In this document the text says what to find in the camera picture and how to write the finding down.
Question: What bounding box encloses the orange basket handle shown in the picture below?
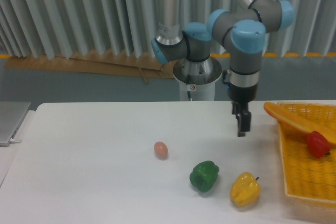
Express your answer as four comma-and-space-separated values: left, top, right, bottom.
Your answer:
264, 102, 335, 145

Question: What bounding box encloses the yellow woven basket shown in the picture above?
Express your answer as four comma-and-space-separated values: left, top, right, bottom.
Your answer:
278, 102, 335, 207

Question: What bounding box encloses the brown cardboard sheet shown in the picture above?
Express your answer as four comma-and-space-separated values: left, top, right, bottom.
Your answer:
5, 49, 174, 83

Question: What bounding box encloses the red bell pepper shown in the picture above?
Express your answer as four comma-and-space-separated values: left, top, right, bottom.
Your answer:
306, 131, 331, 158

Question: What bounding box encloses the yellow bell pepper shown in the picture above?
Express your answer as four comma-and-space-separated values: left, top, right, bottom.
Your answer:
230, 172, 261, 207

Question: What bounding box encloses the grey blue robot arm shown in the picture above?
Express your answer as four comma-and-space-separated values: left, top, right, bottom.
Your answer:
151, 0, 295, 136

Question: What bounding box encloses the silver laptop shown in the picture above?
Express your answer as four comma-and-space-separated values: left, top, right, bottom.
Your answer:
0, 101, 31, 147

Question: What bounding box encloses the brown egg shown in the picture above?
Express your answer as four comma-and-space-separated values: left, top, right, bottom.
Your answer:
154, 142, 168, 160

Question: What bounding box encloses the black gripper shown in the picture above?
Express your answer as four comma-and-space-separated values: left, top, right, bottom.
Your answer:
228, 83, 258, 137

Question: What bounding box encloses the green bell pepper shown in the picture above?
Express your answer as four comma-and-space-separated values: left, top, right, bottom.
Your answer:
190, 161, 219, 193

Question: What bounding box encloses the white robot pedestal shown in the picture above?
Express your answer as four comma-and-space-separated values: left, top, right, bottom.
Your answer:
173, 57, 222, 101

